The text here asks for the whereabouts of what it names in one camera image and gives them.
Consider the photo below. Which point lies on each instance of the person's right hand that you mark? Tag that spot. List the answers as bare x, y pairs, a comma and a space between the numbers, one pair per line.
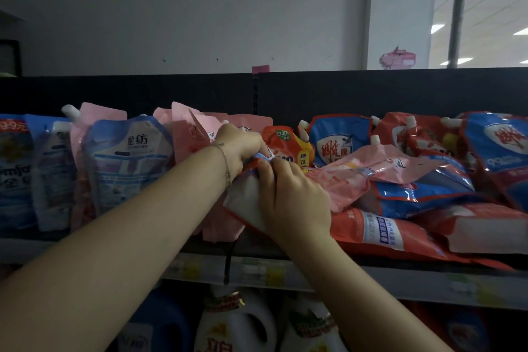
297, 207

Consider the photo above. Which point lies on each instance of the person's left hand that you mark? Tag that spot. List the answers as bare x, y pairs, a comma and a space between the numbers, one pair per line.
241, 145

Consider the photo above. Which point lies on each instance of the white detergent jug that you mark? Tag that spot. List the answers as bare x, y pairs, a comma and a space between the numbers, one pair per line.
297, 343
214, 327

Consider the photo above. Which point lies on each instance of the pile of softener pouches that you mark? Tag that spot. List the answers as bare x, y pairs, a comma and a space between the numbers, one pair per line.
53, 191

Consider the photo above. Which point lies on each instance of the group of Chaoneng floral pouches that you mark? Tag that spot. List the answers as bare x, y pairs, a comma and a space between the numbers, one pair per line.
412, 191

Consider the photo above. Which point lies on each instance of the dark metal shelf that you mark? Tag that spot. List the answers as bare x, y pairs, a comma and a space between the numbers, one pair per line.
330, 92

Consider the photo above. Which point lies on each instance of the pink bagged item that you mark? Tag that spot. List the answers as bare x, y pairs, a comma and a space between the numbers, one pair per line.
398, 59

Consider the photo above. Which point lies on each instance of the yellow price label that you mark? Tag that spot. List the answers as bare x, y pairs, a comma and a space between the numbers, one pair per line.
489, 292
274, 275
192, 270

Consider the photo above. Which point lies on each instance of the person's right forearm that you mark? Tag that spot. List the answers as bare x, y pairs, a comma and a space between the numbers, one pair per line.
363, 306

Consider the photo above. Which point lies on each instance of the pink sticky note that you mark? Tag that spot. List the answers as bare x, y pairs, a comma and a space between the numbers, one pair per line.
260, 69

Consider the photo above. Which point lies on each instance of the grey vertical pole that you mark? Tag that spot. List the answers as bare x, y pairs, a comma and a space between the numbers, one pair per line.
458, 5

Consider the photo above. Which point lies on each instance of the person's left forearm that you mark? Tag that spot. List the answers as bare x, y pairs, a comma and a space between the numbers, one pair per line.
103, 261

